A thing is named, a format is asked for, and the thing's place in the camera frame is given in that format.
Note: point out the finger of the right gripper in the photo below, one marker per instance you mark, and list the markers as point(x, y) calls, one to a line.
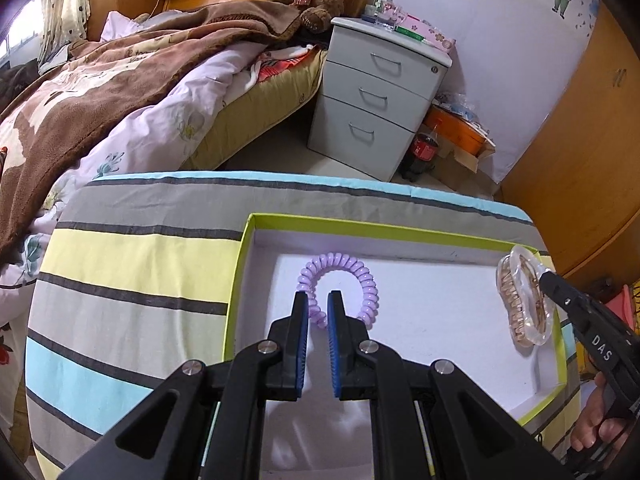
point(564, 295)

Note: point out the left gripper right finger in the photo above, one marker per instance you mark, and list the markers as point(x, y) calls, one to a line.
point(429, 421)

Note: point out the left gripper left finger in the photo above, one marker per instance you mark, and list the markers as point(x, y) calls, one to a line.
point(206, 421)

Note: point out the clear gold hair claw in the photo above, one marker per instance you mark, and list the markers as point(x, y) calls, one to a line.
point(530, 311)

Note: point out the right hand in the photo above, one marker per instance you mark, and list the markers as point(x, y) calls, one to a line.
point(592, 424)

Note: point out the green tray box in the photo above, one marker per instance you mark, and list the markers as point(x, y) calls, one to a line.
point(438, 300)

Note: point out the wooden door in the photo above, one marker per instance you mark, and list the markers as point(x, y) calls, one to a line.
point(579, 179)

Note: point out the cola bottle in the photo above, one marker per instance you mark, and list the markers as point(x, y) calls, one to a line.
point(423, 151)

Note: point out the orange box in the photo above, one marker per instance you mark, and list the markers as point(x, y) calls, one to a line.
point(469, 136)

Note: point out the grey bedside drawer cabinet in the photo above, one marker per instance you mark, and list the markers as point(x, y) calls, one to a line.
point(376, 88)

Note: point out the white floral duvet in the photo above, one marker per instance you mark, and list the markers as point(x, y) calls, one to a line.
point(158, 137)

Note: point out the pink floral box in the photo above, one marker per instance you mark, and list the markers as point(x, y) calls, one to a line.
point(424, 31)

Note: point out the brown fleece blanket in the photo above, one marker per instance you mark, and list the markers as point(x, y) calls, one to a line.
point(62, 115)

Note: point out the floral curtain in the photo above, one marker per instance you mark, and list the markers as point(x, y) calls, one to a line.
point(64, 21)

